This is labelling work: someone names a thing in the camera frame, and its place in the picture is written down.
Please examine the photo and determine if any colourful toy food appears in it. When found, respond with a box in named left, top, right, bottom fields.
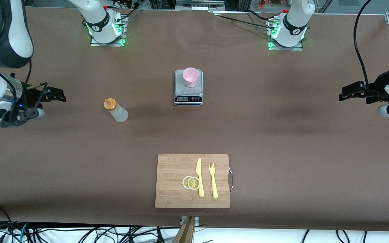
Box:
left=257, top=0, right=291, bottom=9

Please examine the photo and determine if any brown table cover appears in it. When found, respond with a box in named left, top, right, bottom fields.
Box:
left=0, top=6, right=389, bottom=232

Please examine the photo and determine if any white power strip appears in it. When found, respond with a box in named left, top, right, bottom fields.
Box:
left=176, top=0, right=225, bottom=11

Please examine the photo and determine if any yellow plastic knife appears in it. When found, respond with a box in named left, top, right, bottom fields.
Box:
left=196, top=158, right=205, bottom=198

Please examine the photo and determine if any metal bracket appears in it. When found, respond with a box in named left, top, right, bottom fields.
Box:
left=180, top=216, right=200, bottom=226

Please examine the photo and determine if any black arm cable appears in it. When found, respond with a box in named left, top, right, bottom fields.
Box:
left=0, top=54, right=48, bottom=102
left=353, top=0, right=374, bottom=89

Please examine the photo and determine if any silver digital kitchen scale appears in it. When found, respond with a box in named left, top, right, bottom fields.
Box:
left=174, top=69, right=204, bottom=106

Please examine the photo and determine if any translucent sauce bottle orange cap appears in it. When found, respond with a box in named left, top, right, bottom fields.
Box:
left=104, top=98, right=129, bottom=123

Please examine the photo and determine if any black table cable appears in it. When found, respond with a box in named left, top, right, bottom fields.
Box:
left=211, top=10, right=273, bottom=29

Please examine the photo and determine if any yellow plastic fork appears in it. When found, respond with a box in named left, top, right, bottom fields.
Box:
left=209, top=162, right=218, bottom=199

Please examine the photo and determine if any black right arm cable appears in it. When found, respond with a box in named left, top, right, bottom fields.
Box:
left=0, top=54, right=48, bottom=102

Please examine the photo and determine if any wooden post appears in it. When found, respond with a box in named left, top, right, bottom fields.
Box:
left=173, top=216, right=197, bottom=243

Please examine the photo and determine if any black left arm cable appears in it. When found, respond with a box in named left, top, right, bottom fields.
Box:
left=353, top=0, right=374, bottom=89

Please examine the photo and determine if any teal floor cable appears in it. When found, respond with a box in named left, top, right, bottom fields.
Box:
left=18, top=222, right=29, bottom=243

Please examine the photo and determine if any pink plastic cup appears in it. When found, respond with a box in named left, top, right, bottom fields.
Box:
left=182, top=67, right=199, bottom=88

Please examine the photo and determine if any bamboo cutting board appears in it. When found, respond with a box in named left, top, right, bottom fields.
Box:
left=155, top=154, right=234, bottom=209

